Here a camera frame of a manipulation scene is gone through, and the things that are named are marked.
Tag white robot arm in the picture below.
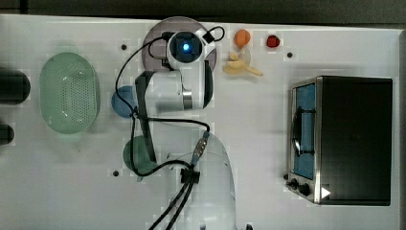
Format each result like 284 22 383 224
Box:
130 30 236 230

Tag grey round plate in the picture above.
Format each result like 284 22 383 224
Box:
142 16 210 72

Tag yellow toy garlic pieces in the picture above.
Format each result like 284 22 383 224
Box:
223 48 263 77

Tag blue cup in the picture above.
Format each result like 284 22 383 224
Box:
111 85 137 118

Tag orange toy fruit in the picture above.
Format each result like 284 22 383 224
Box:
234 29 251 48

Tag silver toaster oven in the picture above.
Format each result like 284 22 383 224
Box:
283 76 393 206

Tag green perforated colander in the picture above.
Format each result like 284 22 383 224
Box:
39 53 100 134

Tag large black bowl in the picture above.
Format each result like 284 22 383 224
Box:
0 69 31 105

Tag small black bowl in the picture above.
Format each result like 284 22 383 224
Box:
0 124 14 146

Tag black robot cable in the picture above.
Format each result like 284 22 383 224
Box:
114 26 226 230

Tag green mug with handle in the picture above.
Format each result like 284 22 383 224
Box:
123 136 158 182

